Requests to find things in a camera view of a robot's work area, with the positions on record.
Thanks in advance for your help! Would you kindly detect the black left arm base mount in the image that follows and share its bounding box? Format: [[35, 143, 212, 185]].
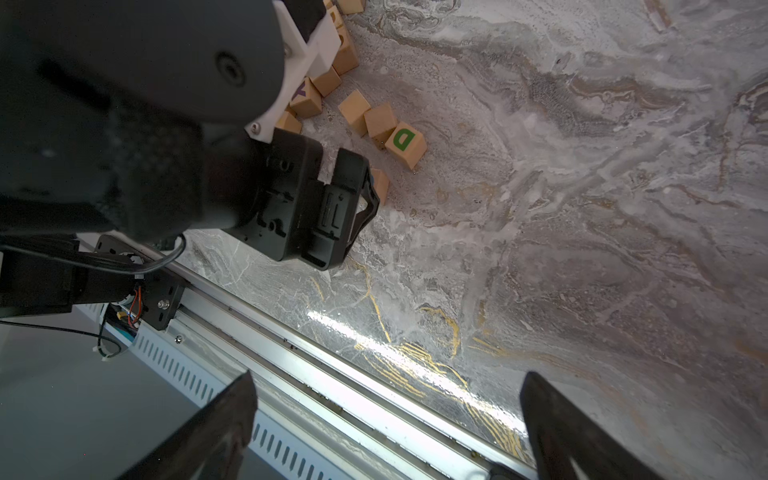
[[96, 234, 189, 331]]

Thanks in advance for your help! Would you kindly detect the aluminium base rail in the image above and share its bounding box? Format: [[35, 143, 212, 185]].
[[77, 230, 541, 480]]

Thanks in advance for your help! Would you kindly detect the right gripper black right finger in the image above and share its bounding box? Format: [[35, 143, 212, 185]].
[[519, 371, 660, 479]]

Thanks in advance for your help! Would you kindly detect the plain wooden block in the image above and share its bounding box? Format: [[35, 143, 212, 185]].
[[339, 90, 371, 136], [364, 103, 398, 149]]

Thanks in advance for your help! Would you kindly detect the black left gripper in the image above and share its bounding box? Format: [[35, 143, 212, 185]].
[[226, 129, 380, 270]]

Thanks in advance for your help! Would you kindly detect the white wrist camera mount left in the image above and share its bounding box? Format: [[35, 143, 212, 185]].
[[245, 1, 341, 144]]

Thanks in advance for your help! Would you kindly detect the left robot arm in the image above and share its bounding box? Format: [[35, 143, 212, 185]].
[[1, 1, 380, 270]]

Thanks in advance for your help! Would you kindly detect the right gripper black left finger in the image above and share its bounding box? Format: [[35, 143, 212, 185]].
[[120, 372, 258, 479]]

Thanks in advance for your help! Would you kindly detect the wooden block blue E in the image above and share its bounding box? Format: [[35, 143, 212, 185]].
[[371, 168, 390, 207]]

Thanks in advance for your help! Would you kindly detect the wooden block yellow I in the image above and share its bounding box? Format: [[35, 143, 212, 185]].
[[275, 111, 303, 134]]

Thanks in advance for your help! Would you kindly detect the wooden block green D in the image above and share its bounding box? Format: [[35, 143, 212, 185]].
[[385, 122, 427, 170]]

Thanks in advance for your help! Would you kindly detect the wooden block purple X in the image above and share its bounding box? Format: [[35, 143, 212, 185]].
[[289, 77, 323, 119]]

